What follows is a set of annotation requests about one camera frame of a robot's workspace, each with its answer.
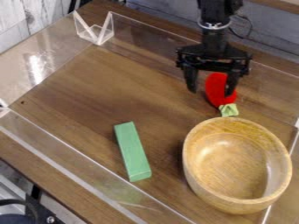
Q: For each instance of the clear acrylic tray walls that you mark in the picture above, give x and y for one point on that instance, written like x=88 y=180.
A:
x=100 y=69

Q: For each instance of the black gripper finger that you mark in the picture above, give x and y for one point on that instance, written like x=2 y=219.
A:
x=191 y=74
x=233 y=81

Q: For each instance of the black clamp bracket with screw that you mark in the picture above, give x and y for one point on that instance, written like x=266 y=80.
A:
x=39 y=212

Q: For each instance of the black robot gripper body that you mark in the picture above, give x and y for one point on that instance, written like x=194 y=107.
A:
x=214 y=54

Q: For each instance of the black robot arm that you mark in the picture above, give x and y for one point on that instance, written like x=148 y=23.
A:
x=215 y=12

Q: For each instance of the wooden bowl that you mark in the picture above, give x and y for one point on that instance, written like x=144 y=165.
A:
x=237 y=165

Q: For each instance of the green rectangular block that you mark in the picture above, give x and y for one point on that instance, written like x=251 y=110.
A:
x=132 y=151

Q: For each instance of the red felt strawberry toy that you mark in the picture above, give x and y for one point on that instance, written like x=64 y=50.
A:
x=222 y=102

